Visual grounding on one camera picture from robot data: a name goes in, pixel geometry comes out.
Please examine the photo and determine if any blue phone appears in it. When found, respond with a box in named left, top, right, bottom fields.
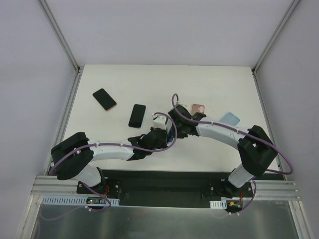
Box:
left=128, top=104, right=146, bottom=128

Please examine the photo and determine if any light blue phone case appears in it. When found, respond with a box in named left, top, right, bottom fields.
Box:
left=219, top=112, right=240, bottom=126

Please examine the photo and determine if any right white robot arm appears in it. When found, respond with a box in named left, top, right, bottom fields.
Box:
left=168, top=105, right=278, bottom=197

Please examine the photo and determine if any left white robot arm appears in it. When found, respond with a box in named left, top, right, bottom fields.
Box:
left=49, top=127, right=170, bottom=194

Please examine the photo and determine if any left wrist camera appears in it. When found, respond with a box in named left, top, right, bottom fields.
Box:
left=153, top=115, right=171, bottom=131

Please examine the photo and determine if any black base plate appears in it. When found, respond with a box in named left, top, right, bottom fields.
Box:
left=47, top=166, right=286, bottom=207

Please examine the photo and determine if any right white cable duct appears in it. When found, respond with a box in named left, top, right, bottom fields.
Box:
left=209, top=200, right=227, bottom=210

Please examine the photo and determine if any white cable duct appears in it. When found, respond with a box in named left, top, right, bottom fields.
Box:
left=209, top=200, right=227, bottom=210
left=42, top=196, right=120, bottom=207

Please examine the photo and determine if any right aluminium frame post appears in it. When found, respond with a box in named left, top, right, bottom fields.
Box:
left=252, top=0, right=302, bottom=76

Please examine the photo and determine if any aluminium frame post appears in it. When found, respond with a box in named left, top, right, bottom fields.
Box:
left=37, top=0, right=81, bottom=73
left=252, top=0, right=302, bottom=76

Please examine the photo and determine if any left white cable duct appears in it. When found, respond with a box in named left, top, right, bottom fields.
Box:
left=42, top=196, right=120, bottom=207

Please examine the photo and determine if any left aluminium frame post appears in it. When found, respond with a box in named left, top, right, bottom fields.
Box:
left=37, top=0, right=81, bottom=73

